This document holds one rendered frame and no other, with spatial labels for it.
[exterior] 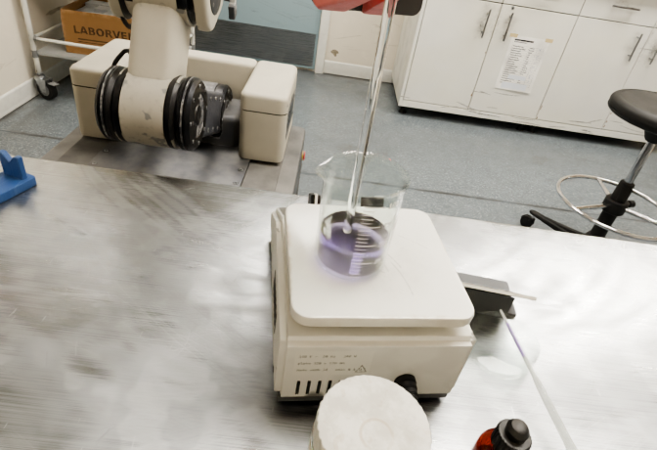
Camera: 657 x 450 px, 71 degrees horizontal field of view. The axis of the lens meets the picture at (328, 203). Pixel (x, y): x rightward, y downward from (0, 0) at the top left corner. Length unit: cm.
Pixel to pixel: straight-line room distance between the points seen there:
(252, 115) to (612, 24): 219
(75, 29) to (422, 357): 243
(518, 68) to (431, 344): 263
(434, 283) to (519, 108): 269
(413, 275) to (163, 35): 89
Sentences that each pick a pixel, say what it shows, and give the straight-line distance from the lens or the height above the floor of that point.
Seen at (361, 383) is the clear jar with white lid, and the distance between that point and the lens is 27.
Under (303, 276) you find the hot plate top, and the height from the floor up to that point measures 84.
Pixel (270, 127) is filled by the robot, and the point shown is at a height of 49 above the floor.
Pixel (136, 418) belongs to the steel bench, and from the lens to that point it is 35.
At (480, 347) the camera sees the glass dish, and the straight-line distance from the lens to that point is 40.
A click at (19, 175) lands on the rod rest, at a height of 76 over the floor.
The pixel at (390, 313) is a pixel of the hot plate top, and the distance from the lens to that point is 29.
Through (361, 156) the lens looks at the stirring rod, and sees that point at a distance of 27.
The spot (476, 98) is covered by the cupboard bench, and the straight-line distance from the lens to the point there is 289.
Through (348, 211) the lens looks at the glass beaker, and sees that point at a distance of 27.
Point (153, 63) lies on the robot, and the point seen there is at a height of 69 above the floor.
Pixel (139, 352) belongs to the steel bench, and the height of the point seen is 75.
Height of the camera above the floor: 105
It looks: 34 degrees down
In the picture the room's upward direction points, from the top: 10 degrees clockwise
